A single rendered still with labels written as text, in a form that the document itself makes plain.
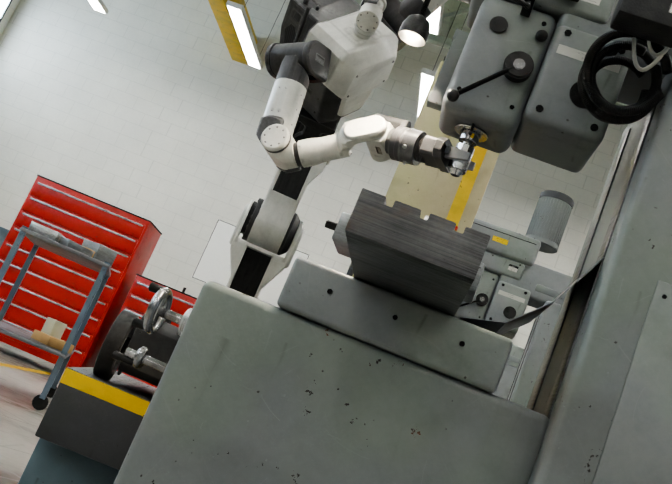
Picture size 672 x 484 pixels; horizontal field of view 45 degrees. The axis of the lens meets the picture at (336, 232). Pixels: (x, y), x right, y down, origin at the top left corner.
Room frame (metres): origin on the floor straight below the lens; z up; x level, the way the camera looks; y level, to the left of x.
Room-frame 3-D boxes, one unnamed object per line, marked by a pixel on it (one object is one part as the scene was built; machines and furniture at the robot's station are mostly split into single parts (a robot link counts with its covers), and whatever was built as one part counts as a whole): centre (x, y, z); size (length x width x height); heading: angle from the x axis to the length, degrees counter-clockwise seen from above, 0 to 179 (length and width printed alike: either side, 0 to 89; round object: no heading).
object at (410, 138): (1.92, -0.13, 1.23); 0.13 x 0.12 x 0.10; 154
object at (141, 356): (2.10, 0.29, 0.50); 0.22 x 0.06 x 0.06; 81
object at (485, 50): (1.88, -0.22, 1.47); 0.21 x 0.19 x 0.32; 171
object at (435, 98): (1.90, -0.10, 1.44); 0.04 x 0.04 x 0.21; 81
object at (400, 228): (1.93, -0.22, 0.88); 1.24 x 0.23 x 0.08; 171
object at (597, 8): (1.87, -0.25, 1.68); 0.34 x 0.24 x 0.10; 81
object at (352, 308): (1.88, -0.21, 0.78); 0.50 x 0.35 x 0.12; 81
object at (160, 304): (1.96, 0.28, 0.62); 0.16 x 0.12 x 0.12; 81
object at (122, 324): (2.38, 0.45, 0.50); 0.20 x 0.05 x 0.20; 4
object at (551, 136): (1.85, -0.40, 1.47); 0.24 x 0.19 x 0.26; 171
